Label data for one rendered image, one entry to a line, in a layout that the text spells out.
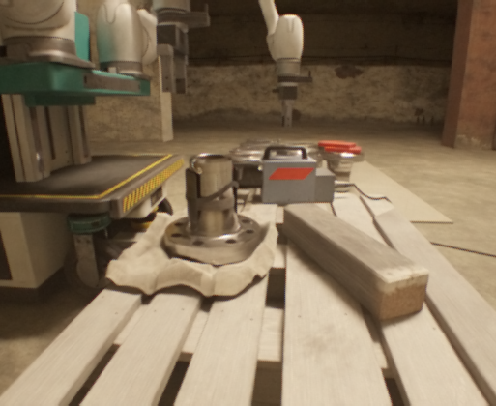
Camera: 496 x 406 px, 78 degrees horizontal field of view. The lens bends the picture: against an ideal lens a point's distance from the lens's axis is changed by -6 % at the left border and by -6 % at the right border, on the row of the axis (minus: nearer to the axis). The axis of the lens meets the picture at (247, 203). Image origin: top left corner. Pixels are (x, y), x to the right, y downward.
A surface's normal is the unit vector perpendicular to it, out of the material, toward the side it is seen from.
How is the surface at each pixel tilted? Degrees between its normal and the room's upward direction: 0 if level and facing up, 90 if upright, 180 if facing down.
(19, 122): 90
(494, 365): 0
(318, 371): 0
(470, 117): 90
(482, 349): 0
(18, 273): 90
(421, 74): 90
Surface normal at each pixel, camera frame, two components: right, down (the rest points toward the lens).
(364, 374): 0.00, -0.96
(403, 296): 0.30, 0.28
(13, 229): -0.04, 0.29
